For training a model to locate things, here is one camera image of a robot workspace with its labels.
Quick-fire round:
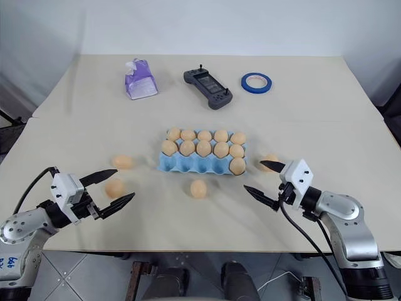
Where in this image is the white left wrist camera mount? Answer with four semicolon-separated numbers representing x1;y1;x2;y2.
49;171;85;214

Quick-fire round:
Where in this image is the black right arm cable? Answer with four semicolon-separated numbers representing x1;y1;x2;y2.
279;200;349;297

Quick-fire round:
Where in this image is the dark chair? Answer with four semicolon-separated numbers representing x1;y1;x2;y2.
377;84;401;139

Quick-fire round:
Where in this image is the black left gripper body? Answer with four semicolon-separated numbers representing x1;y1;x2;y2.
70;187;103;224

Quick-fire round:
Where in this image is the dark grey handheld controller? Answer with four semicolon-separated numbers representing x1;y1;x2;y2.
183;64;234;110

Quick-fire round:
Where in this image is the brown metal frame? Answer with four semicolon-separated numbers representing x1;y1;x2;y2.
129;260;157;301
299;275;324;301

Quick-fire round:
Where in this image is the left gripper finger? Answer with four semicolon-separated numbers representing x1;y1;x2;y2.
80;169;118;189
96;192;136;220

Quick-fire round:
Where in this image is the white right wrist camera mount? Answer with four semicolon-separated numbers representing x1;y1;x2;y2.
279;159;315;210

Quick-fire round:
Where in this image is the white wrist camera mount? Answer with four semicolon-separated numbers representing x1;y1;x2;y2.
279;159;315;210
49;171;85;214

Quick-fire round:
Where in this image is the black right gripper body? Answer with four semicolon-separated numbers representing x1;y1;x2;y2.
276;182;296;211

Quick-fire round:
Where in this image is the purple tissue pack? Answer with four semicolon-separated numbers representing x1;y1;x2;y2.
124;57;159;101

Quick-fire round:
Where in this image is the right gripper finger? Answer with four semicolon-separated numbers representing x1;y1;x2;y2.
243;184;281;211
259;160;286;173

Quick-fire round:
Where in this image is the dark rounded shape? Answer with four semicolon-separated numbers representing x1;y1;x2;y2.
153;266;190;301
221;260;259;301

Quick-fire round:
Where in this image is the blue egg carton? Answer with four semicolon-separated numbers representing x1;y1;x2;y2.
156;129;249;176

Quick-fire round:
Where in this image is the blue tape roll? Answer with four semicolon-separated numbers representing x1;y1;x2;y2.
241;72;273;93

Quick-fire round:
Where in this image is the dark stand leg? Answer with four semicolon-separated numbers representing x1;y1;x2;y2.
0;108;26;127

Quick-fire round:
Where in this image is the white floor cable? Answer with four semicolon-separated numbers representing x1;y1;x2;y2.
258;270;303;291

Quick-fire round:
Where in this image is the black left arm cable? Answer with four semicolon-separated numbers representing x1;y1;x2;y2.
12;166;60;216

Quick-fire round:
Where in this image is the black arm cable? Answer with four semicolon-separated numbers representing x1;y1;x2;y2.
279;200;349;297
12;166;60;216

